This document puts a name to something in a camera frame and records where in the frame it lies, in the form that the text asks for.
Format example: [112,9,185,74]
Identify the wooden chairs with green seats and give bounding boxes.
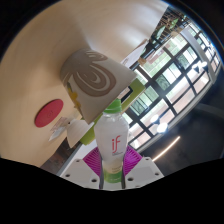
[148,8,188,41]

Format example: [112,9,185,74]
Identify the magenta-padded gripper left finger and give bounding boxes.
[60,147,104,190]

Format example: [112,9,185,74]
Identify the clear green-capped drink bottle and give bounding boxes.
[93,98,130,184]

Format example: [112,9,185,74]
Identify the white paper sheets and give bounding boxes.
[121,39,149,68]

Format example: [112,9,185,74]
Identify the flat round red coaster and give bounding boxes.
[34,98,64,128]

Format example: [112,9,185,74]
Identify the printed paper cup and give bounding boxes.
[59,48,137,125]

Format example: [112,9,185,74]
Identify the curved linear ceiling light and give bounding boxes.
[152,135,181,163]

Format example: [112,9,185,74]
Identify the black pendant ceiling lights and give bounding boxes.
[149,59,209,134]

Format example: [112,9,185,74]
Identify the black-framed window wall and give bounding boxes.
[121,23,221,151]

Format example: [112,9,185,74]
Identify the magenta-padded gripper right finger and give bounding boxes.
[122,145,165,190]

